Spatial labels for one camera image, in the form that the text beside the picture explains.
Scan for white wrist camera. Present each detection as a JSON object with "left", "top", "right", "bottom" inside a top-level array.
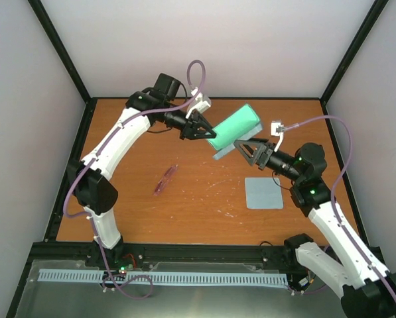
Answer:
[
  {"left": 271, "top": 121, "right": 286, "bottom": 152},
  {"left": 186, "top": 87, "right": 212, "bottom": 119}
]

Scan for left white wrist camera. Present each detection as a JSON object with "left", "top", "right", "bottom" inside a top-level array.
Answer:
[{"left": 186, "top": 87, "right": 212, "bottom": 119}]

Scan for light blue slotted cable duct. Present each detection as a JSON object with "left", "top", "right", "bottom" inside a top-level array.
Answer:
[{"left": 37, "top": 269, "right": 288, "bottom": 288}]

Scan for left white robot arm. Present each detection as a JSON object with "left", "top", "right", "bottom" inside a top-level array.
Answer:
[{"left": 62, "top": 74, "right": 216, "bottom": 267}]

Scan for light blue cleaning cloth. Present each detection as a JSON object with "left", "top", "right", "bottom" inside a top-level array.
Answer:
[{"left": 245, "top": 178, "right": 283, "bottom": 209}]

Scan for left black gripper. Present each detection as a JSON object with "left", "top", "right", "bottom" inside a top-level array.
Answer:
[{"left": 156, "top": 102, "right": 214, "bottom": 139}]

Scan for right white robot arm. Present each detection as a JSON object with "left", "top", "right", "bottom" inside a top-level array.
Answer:
[{"left": 234, "top": 138, "right": 396, "bottom": 317}]

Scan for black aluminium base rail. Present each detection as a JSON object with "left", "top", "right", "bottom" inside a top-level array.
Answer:
[{"left": 27, "top": 241, "right": 302, "bottom": 271}]

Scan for grey glasses case green lining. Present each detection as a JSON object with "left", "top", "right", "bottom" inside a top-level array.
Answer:
[{"left": 207, "top": 104, "right": 263, "bottom": 160}]

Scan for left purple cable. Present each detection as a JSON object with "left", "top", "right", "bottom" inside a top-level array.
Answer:
[{"left": 63, "top": 59, "right": 207, "bottom": 299}]

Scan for purple cable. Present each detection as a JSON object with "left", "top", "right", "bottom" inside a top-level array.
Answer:
[
  {"left": 282, "top": 115, "right": 396, "bottom": 318},
  {"left": 63, "top": 59, "right": 207, "bottom": 299}
]

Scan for black enclosure frame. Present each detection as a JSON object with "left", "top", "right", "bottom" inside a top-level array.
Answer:
[{"left": 7, "top": 1, "right": 388, "bottom": 317}]

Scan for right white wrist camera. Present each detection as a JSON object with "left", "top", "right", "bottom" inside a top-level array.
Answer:
[{"left": 271, "top": 121, "right": 286, "bottom": 152}]

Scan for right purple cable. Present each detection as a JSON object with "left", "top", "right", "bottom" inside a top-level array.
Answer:
[{"left": 282, "top": 115, "right": 396, "bottom": 318}]

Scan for pink translucent sunglasses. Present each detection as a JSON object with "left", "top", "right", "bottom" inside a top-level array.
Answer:
[{"left": 153, "top": 164, "right": 178, "bottom": 195}]

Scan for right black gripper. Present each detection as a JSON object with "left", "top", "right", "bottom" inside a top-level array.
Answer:
[{"left": 235, "top": 138, "right": 303, "bottom": 184}]

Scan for clear plastic sheet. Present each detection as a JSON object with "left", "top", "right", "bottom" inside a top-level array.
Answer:
[{"left": 15, "top": 261, "right": 344, "bottom": 317}]

